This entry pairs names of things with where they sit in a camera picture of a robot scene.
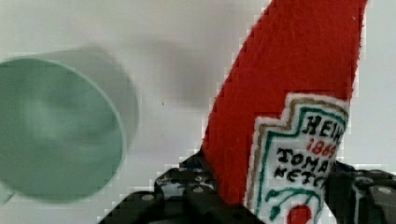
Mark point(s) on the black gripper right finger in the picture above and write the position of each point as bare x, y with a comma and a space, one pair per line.
361, 196

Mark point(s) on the green cup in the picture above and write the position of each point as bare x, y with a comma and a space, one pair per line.
67, 120

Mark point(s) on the red felt ketchup bottle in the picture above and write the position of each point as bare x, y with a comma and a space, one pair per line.
275, 127

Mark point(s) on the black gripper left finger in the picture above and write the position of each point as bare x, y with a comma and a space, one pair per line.
192, 172

